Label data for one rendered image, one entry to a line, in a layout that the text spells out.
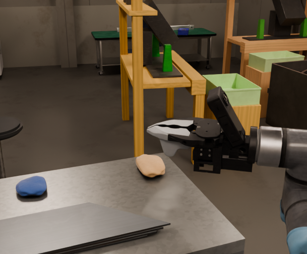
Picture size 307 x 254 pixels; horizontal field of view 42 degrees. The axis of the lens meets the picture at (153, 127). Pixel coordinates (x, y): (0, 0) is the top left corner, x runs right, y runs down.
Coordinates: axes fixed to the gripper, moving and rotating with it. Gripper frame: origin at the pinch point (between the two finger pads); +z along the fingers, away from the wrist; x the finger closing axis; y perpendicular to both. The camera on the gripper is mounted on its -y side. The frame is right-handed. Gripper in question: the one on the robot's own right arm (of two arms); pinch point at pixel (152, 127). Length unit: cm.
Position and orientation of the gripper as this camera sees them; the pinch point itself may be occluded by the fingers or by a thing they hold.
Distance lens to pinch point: 79.5
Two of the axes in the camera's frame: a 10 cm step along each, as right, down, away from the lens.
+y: 0.3, 8.7, 4.9
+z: -9.7, -0.8, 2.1
